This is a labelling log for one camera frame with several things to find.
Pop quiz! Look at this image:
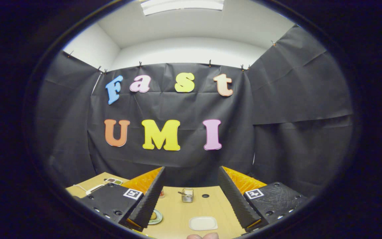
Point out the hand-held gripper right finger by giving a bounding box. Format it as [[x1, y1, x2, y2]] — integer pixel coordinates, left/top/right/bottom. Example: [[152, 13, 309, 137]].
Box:
[[218, 166, 308, 232]]

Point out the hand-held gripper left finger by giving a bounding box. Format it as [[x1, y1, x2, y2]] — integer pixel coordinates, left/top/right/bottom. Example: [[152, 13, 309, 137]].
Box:
[[78, 167, 166, 232]]

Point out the light green plate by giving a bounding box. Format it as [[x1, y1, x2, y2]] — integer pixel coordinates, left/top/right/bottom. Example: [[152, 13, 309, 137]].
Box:
[[148, 208, 163, 225]]

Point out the small white dish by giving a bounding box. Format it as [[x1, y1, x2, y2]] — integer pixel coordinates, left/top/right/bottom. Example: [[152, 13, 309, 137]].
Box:
[[189, 216, 218, 231]]

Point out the white toaster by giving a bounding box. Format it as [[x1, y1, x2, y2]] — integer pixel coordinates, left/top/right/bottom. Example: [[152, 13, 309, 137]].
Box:
[[86, 185, 105, 196]]

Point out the black backdrop cloth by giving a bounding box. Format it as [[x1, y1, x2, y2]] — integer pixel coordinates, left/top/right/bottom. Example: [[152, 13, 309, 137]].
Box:
[[35, 25, 353, 197]]

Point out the ceiling light panel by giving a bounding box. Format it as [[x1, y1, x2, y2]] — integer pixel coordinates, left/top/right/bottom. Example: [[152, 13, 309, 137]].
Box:
[[140, 0, 225, 16]]

